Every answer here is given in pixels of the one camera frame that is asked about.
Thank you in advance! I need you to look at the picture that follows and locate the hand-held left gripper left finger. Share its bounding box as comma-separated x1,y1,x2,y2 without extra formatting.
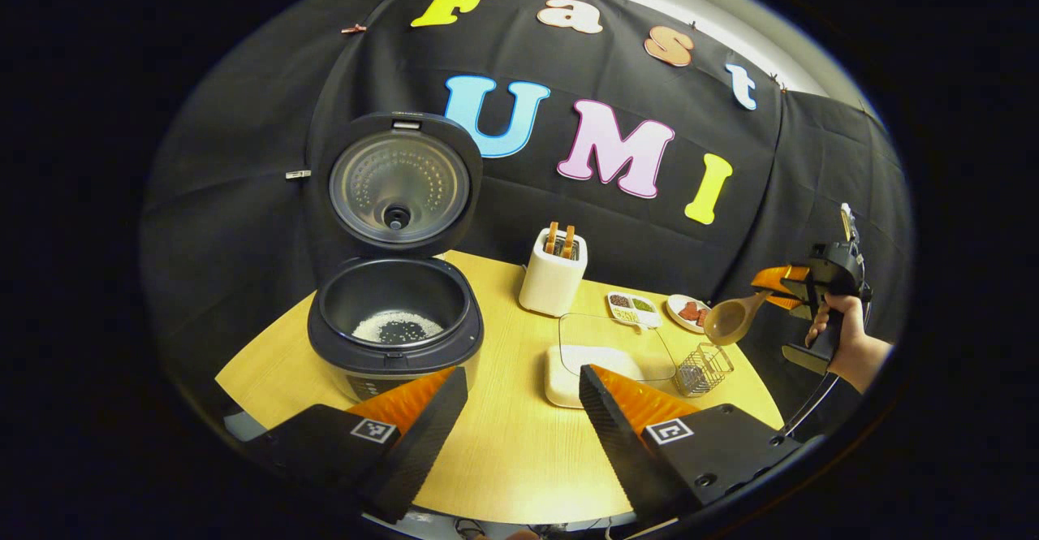
248,365,470,525

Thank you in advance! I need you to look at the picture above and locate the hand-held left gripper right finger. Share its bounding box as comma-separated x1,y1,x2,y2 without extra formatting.
579,364,800,525

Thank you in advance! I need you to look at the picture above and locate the wooden spoon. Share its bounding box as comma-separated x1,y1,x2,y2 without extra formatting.
703,290,772,347

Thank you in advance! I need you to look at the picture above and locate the clear rice container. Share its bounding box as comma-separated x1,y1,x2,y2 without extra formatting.
545,313,679,409

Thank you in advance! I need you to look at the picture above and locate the metal wire chopstick holder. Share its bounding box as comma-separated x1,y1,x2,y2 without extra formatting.
674,342,735,398

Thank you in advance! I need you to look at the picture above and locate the white rice portion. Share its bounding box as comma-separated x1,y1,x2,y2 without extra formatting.
351,310,446,346

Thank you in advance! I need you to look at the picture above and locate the dark grey rice cooker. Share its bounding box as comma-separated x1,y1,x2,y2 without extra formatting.
306,111,485,403

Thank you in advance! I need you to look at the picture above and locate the small white plate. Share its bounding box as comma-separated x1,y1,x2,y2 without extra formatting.
666,294,715,335

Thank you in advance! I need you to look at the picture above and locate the white divided bean dish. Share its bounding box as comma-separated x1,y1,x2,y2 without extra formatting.
606,291,662,330

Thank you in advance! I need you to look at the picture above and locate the white toaster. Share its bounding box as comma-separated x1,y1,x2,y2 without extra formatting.
518,227,588,318

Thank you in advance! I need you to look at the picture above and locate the black backdrop cloth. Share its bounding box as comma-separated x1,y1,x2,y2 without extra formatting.
138,0,914,443

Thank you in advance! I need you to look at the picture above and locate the black cable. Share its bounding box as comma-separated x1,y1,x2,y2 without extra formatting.
783,371,845,435

